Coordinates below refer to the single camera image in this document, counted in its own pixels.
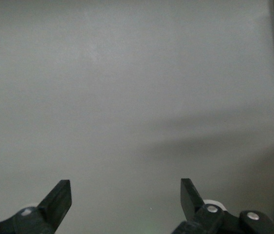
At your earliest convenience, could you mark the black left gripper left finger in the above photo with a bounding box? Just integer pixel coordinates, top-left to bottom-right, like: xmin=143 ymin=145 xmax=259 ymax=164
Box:
xmin=0 ymin=179 xmax=73 ymax=234

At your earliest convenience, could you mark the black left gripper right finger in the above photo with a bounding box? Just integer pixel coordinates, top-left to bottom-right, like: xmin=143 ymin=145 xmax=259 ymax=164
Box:
xmin=171 ymin=178 xmax=235 ymax=234

